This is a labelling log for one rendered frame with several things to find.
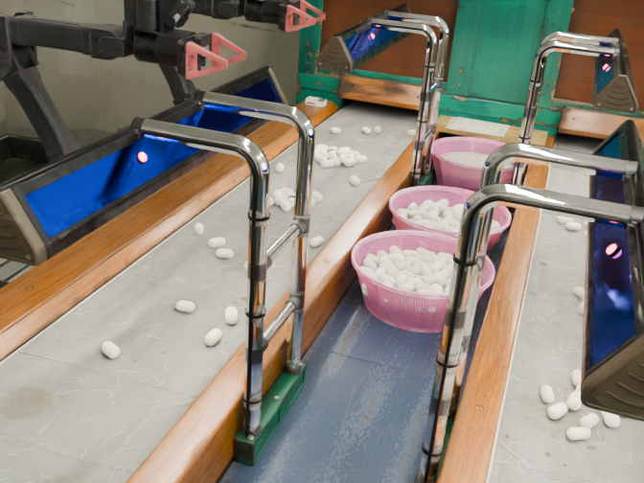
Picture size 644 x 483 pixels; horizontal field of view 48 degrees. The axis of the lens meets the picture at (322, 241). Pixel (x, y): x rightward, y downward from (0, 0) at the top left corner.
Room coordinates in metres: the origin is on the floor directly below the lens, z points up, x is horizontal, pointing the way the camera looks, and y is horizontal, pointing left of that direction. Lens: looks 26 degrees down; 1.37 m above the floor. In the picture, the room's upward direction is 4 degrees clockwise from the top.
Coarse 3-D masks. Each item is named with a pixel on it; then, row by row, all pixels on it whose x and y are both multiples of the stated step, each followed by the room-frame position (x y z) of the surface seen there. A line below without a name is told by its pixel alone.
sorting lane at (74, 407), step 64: (320, 128) 2.09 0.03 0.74; (384, 128) 2.14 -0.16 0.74; (320, 192) 1.58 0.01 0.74; (192, 256) 1.21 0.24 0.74; (64, 320) 0.96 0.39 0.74; (128, 320) 0.97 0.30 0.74; (192, 320) 0.98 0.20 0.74; (0, 384) 0.79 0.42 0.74; (64, 384) 0.80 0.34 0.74; (128, 384) 0.81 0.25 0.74; (192, 384) 0.82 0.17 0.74; (0, 448) 0.67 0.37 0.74; (64, 448) 0.68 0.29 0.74; (128, 448) 0.68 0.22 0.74
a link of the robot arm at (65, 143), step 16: (16, 48) 1.50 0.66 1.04; (16, 64) 1.47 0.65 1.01; (32, 64) 1.52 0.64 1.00; (0, 80) 1.48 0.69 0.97; (16, 80) 1.47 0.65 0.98; (32, 80) 1.48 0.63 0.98; (16, 96) 1.48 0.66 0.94; (32, 96) 1.47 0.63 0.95; (48, 96) 1.50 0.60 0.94; (32, 112) 1.47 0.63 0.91; (48, 112) 1.47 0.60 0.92; (48, 128) 1.46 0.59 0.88; (64, 128) 1.49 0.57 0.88; (48, 144) 1.46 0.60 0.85; (64, 144) 1.46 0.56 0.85
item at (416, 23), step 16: (384, 16) 1.86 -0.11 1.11; (400, 16) 1.86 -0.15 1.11; (416, 16) 1.85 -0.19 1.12; (432, 16) 1.84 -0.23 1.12; (416, 32) 1.69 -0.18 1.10; (432, 32) 1.68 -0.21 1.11; (448, 32) 1.83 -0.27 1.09; (432, 48) 1.68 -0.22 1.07; (432, 64) 1.68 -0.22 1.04; (432, 96) 1.83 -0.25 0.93; (432, 112) 1.82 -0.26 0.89; (416, 128) 1.69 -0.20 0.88; (432, 128) 1.81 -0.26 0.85; (416, 144) 1.68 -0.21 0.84; (432, 144) 1.83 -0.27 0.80; (416, 160) 1.67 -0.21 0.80; (416, 176) 1.68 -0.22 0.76
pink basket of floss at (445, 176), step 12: (444, 144) 1.99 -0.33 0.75; (468, 144) 2.02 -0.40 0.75; (492, 144) 2.00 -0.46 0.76; (504, 144) 1.99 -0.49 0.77; (432, 156) 1.88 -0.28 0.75; (444, 168) 1.82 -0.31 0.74; (456, 168) 1.79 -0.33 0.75; (468, 168) 1.77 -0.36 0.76; (480, 168) 1.76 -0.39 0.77; (504, 168) 1.77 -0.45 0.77; (444, 180) 1.84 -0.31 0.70; (456, 180) 1.80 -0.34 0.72; (468, 180) 1.78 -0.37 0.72; (504, 180) 1.79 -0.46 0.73
